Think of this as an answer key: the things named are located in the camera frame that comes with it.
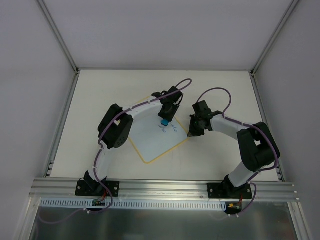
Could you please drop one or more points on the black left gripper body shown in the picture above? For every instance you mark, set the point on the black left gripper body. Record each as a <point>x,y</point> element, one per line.
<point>168,113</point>

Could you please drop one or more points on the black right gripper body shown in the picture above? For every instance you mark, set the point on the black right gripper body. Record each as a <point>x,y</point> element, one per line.
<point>196,126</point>

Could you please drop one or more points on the blue whiteboard eraser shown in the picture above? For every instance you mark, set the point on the blue whiteboard eraser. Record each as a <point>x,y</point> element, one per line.
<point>164,122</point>

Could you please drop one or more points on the yellow framed whiteboard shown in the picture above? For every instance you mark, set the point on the yellow framed whiteboard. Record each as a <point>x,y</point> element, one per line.
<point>149,137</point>

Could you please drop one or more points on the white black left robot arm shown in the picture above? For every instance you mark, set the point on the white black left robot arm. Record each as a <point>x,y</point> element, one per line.
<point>113,132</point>

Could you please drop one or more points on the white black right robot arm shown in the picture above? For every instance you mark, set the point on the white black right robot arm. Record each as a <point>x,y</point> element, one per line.
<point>257,147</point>

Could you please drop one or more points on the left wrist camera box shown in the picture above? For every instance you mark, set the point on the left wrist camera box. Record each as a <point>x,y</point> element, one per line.
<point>175,98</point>

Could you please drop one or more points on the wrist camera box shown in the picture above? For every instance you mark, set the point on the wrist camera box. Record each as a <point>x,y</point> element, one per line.
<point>175,98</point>
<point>201,109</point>

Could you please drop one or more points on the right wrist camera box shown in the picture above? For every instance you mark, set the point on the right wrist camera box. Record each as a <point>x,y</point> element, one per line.
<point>201,109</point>

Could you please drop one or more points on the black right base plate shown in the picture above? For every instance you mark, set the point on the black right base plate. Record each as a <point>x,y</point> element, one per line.
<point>224,191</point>

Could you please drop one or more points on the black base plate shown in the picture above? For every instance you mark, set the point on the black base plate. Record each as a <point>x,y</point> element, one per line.
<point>224,191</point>
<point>94,189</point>

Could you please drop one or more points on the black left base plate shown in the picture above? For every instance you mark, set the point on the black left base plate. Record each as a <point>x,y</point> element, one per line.
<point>94,189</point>

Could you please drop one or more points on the white slotted cable duct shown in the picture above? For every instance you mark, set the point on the white slotted cable duct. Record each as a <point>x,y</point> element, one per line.
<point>134,204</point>

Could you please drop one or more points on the left table edge rail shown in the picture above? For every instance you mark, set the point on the left table edge rail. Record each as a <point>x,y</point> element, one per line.
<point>60,127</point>

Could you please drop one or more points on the left aluminium frame post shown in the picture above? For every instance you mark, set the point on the left aluminium frame post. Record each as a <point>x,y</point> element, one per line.
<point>57,34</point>

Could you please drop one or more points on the aluminium frame post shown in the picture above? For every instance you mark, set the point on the aluminium frame post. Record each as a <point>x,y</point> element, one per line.
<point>57,34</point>
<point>271,41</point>

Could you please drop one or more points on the aluminium mounting rail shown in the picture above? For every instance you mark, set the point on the aluminium mounting rail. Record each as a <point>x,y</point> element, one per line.
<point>180,190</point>

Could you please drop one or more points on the right aluminium frame post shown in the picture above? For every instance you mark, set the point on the right aluminium frame post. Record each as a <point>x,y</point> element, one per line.
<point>271,41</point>

